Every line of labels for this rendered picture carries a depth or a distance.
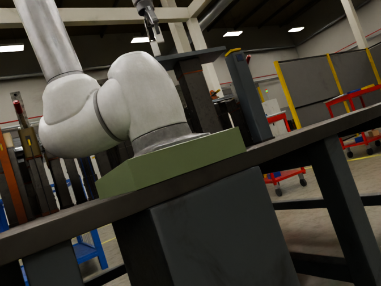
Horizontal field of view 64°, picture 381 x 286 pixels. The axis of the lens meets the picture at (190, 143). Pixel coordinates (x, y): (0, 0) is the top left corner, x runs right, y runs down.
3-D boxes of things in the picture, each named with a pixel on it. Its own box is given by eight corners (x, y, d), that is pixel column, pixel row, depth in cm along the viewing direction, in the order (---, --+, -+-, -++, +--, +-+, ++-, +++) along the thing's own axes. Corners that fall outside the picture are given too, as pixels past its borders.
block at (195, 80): (223, 155, 139) (191, 63, 142) (231, 152, 132) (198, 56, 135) (204, 162, 135) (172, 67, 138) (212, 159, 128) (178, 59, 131)
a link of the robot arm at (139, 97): (177, 120, 69) (145, 32, 71) (110, 147, 74) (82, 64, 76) (195, 123, 85) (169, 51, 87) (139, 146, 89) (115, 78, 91)
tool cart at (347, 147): (378, 145, 503) (358, 90, 509) (405, 141, 460) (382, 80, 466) (342, 160, 475) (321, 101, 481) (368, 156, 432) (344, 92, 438)
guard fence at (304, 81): (393, 125, 741) (364, 49, 753) (399, 124, 729) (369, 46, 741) (306, 165, 558) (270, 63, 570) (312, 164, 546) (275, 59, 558)
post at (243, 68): (265, 141, 149) (236, 57, 152) (275, 138, 142) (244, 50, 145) (253, 145, 146) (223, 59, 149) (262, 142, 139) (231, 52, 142)
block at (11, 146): (36, 218, 124) (11, 133, 126) (35, 219, 121) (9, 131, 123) (26, 222, 123) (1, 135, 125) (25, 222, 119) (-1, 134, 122)
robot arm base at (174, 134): (224, 133, 81) (216, 114, 81) (158, 152, 66) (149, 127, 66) (182, 152, 94) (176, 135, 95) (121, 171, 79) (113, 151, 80)
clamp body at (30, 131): (60, 211, 126) (36, 130, 128) (59, 212, 117) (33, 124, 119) (43, 217, 123) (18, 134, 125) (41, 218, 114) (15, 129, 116)
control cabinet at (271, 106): (269, 155, 1191) (248, 96, 1206) (278, 152, 1220) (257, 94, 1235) (284, 151, 1124) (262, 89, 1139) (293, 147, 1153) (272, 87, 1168)
